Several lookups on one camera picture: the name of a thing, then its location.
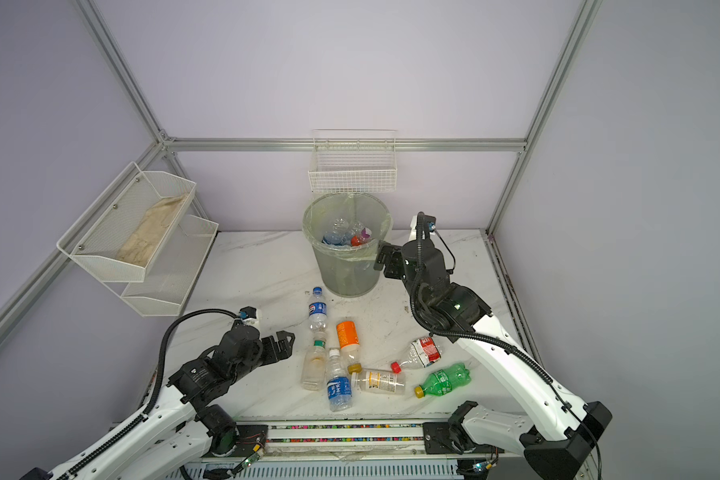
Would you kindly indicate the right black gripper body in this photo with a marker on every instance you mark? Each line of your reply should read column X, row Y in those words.
column 418, row 298

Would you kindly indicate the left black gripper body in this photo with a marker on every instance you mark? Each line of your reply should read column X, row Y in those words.
column 265, row 353

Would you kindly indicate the green cap clear bottle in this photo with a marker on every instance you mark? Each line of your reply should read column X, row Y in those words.
column 314, row 366

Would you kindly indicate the pepsi blue label bottle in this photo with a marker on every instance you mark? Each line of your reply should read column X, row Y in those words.
column 318, row 317

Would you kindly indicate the blue label water bottle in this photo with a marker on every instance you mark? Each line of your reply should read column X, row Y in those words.
column 338, row 233

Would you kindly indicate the orange label bottle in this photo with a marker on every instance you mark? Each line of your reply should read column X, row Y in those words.
column 349, row 342

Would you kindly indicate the blue label front bottle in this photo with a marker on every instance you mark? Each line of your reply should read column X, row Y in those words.
column 338, row 385

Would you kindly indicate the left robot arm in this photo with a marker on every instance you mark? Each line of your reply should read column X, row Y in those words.
column 181, row 421

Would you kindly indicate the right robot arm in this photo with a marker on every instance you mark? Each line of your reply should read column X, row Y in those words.
column 557, row 431

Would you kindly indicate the grey mesh waste bin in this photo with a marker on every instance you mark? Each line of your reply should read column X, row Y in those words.
column 347, row 278

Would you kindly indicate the green plastic bin liner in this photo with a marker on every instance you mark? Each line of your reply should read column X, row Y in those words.
column 360, row 210

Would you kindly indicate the red cap crushed bottle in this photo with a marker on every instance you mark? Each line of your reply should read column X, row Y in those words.
column 420, row 353

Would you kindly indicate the yellow cap clear bottle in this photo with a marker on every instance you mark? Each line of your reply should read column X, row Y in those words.
column 376, row 381

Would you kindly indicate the green soda bottle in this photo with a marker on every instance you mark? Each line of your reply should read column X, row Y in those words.
column 443, row 381

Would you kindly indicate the lower white mesh shelf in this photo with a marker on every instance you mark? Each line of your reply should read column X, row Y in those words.
column 169, row 282

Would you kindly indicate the white mesh shelf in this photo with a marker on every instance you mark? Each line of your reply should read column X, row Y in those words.
column 120, row 236
column 169, row 282

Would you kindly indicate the beige cloth in shelf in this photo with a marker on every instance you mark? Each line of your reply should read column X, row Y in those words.
column 143, row 242

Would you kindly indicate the upper white mesh shelf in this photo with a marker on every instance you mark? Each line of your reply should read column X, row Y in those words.
column 120, row 236

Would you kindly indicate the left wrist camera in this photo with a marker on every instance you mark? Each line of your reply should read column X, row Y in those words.
column 248, row 316

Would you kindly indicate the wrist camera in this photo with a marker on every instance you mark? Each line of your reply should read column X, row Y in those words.
column 422, row 226
column 248, row 316

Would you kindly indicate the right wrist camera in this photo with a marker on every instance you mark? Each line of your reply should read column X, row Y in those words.
column 422, row 226

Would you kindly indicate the aluminium front rail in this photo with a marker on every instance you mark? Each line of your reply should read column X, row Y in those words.
column 336, row 441

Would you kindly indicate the white wire wall basket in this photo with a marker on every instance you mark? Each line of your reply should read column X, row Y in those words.
column 353, row 161

